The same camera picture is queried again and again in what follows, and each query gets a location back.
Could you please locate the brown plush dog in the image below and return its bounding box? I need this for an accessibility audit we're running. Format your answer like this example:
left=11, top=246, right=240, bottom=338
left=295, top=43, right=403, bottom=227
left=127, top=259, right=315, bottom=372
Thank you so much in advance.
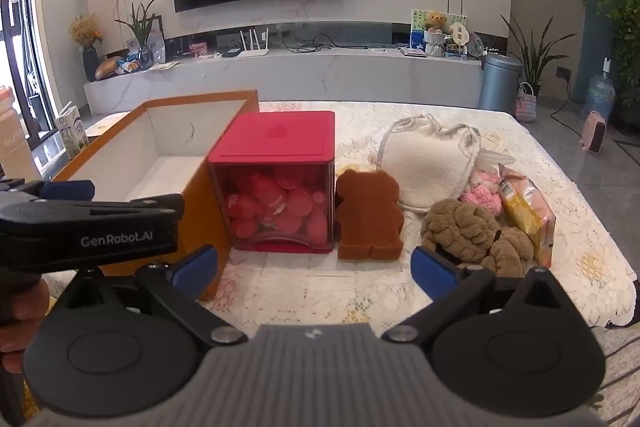
left=421, top=199, right=534, bottom=277

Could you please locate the pink white crochet pouch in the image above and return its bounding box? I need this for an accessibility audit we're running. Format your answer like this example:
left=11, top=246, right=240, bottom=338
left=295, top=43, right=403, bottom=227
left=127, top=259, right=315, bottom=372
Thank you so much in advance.
left=459, top=169, right=502, bottom=217

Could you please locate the yellow wet wipes pack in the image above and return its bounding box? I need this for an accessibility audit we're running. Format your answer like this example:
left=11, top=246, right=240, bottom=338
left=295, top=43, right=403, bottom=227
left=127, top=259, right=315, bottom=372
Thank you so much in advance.
left=498, top=164, right=556, bottom=269

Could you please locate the white fleece drawstring bag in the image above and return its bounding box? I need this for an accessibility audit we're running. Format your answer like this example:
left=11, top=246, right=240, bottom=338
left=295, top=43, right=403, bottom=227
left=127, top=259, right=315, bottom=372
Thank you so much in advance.
left=375, top=114, right=480, bottom=215

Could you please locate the person's left hand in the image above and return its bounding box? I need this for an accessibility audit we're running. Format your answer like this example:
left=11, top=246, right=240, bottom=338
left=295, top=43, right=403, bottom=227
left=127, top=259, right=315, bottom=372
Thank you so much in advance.
left=1, top=280, right=51, bottom=374

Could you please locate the milk carton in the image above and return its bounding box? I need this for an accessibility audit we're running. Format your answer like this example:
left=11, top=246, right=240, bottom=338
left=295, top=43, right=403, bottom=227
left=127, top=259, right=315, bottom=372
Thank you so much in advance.
left=54, top=101, right=89, bottom=159

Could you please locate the white lace tablecloth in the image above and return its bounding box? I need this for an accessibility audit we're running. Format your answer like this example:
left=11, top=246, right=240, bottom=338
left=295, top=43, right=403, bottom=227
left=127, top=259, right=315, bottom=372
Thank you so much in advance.
left=39, top=100, right=639, bottom=427

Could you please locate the brown bear sponge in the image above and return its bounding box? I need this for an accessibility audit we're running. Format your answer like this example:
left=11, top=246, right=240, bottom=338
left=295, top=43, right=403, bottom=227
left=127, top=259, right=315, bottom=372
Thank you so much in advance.
left=335, top=169, right=405, bottom=261

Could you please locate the orange cardboard box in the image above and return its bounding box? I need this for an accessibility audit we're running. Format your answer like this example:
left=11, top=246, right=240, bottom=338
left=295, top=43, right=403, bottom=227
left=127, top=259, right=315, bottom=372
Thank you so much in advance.
left=55, top=90, right=259, bottom=301

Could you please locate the red lidded clear container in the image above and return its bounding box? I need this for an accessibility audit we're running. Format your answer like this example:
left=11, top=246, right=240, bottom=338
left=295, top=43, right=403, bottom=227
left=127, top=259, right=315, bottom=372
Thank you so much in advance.
left=207, top=110, right=335, bottom=254

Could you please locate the woven pink handbag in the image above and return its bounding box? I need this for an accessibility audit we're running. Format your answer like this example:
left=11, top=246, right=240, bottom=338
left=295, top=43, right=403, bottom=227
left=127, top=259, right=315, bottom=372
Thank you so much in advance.
left=515, top=81, right=537, bottom=122

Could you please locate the dried yellow flowers vase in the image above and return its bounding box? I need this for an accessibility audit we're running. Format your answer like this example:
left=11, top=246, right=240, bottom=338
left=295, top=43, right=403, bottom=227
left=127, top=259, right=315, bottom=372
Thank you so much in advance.
left=68, top=14, right=102, bottom=82

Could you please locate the blue metal trash bin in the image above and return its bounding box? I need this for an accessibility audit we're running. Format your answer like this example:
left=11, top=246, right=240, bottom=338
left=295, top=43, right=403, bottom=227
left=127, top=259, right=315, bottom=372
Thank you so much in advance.
left=478, top=53, right=523, bottom=115

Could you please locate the pink space heater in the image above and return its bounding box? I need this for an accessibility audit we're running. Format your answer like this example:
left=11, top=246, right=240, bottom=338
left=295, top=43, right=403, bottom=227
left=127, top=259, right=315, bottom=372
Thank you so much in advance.
left=580, top=110, right=606, bottom=154

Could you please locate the green plant glass vase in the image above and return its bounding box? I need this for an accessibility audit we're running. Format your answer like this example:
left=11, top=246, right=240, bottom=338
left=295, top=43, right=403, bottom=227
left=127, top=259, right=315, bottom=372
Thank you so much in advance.
left=116, top=0, right=156, bottom=69

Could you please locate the marble tv console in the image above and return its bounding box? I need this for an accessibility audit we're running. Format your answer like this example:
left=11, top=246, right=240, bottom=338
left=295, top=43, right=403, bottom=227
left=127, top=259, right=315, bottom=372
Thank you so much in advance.
left=85, top=49, right=482, bottom=115

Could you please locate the blue water jug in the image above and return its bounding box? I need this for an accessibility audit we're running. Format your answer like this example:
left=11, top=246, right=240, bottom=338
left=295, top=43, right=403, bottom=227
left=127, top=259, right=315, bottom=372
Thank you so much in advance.
left=582, top=57, right=616, bottom=122

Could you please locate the white wifi router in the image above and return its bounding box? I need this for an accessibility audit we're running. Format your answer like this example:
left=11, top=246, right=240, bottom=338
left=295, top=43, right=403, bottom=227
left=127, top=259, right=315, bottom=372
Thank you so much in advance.
left=240, top=27, right=269, bottom=57

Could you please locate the green potted plant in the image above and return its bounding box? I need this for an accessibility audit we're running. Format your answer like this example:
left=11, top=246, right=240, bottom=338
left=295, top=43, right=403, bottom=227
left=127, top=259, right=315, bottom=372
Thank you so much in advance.
left=501, top=15, right=576, bottom=96

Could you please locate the small teddy bear figure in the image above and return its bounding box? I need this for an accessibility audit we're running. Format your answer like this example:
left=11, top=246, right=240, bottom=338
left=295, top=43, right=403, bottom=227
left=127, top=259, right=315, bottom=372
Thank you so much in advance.
left=425, top=11, right=447, bottom=34

